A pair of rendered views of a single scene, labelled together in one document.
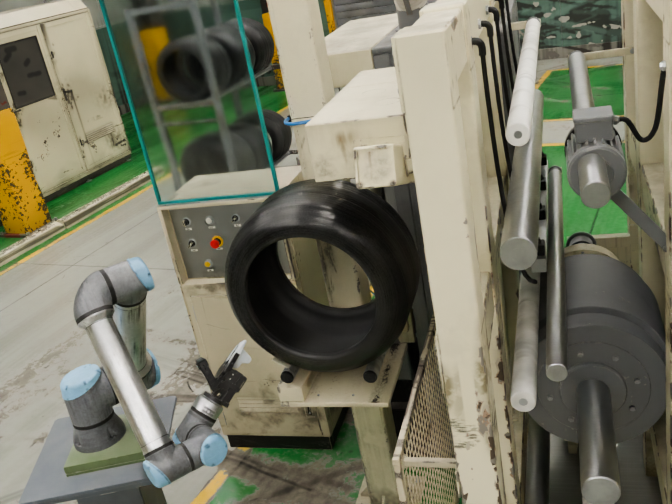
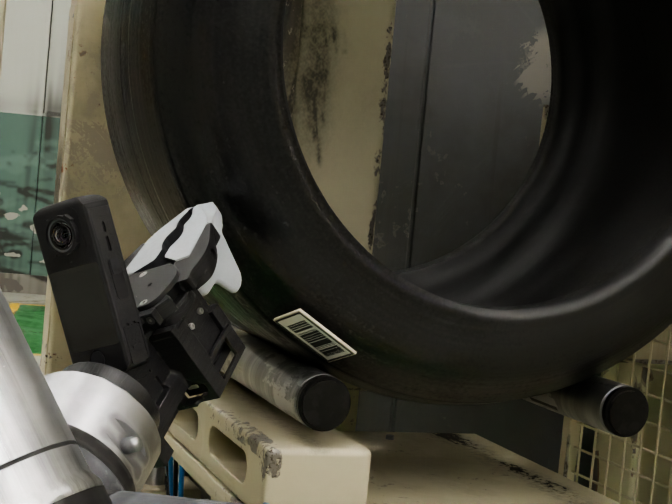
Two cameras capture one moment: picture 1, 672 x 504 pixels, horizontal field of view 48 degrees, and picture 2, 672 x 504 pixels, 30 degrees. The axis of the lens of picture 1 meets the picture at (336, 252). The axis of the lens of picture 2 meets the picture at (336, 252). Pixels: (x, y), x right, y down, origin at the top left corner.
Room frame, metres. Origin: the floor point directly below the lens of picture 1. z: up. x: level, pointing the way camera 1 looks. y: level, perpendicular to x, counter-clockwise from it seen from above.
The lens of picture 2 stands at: (1.36, 0.87, 1.07)
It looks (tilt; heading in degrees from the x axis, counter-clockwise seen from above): 3 degrees down; 320
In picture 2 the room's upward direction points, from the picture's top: 5 degrees clockwise
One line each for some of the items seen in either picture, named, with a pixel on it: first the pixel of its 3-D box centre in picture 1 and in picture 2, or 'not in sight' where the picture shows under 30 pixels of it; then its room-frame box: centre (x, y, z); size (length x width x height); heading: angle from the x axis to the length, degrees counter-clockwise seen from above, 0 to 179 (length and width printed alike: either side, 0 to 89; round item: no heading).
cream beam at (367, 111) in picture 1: (381, 116); not in sight; (2.01, -0.19, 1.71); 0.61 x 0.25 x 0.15; 161
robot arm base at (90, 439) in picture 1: (96, 425); not in sight; (2.38, 0.99, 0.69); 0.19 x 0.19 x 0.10
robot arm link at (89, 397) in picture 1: (87, 393); not in sight; (2.39, 0.98, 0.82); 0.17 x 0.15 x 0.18; 121
